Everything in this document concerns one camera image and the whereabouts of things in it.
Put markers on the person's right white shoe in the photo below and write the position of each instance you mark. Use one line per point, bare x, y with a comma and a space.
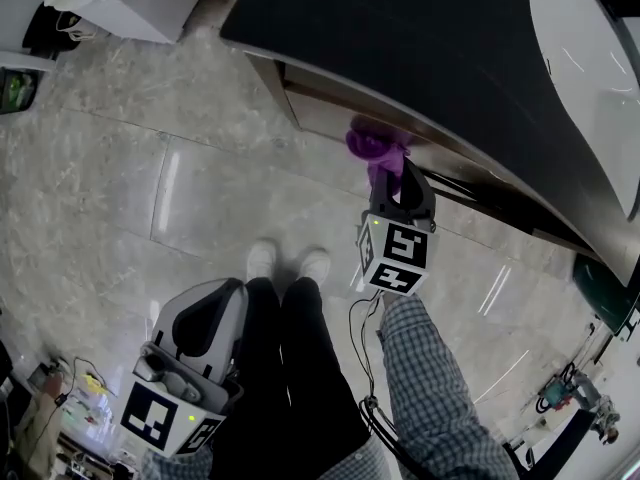
315, 265

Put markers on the person's left forearm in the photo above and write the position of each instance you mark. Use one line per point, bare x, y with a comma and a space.
160, 468

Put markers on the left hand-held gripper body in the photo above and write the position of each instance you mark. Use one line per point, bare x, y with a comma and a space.
150, 415

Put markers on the dark green tub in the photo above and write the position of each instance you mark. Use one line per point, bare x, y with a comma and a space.
600, 293

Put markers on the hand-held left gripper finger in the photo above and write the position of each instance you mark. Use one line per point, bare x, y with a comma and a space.
239, 328
172, 308

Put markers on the purple cloth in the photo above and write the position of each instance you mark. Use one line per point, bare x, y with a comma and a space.
372, 143

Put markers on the person's left white shoe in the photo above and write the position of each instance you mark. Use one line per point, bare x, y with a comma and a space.
261, 263

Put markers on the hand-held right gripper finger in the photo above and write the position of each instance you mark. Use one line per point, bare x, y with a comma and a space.
382, 193
417, 195

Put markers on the teal device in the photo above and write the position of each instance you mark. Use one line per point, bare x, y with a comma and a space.
554, 395

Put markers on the black mesh waste bin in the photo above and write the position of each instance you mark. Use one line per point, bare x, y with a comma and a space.
17, 90

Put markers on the person's black trousers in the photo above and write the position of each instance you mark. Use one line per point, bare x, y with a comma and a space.
300, 368

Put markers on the person's checked shirt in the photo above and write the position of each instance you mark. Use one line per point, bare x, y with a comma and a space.
360, 463

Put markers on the person's white shoe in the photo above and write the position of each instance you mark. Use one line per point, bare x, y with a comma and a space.
261, 263
315, 265

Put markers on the dark vanity cabinet black top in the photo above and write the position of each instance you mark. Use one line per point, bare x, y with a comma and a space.
400, 43

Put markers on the person's right forearm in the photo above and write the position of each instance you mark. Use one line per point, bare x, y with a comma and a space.
425, 368

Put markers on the white sink basin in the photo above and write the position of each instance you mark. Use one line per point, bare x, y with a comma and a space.
590, 93

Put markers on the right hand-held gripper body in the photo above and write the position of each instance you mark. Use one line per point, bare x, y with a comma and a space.
400, 253

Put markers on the white water dispenser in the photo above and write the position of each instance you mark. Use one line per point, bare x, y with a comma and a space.
140, 3

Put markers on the black monitor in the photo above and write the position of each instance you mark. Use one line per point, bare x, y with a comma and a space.
575, 423

